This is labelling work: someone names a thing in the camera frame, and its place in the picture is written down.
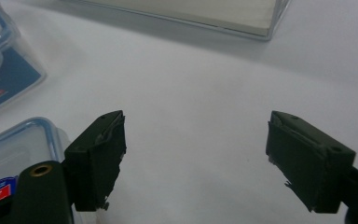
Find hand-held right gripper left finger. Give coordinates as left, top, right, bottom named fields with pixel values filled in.
left=63, top=109, right=128, bottom=213

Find clear plastic container blue lid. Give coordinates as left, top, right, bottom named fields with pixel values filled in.
left=0, top=117, right=85, bottom=224
left=0, top=0, right=47, bottom=119

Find clear acrylic tray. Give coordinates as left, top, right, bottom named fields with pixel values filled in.
left=60, top=0, right=293, bottom=42

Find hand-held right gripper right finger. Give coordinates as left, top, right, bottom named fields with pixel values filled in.
left=265, top=110, right=357, bottom=215

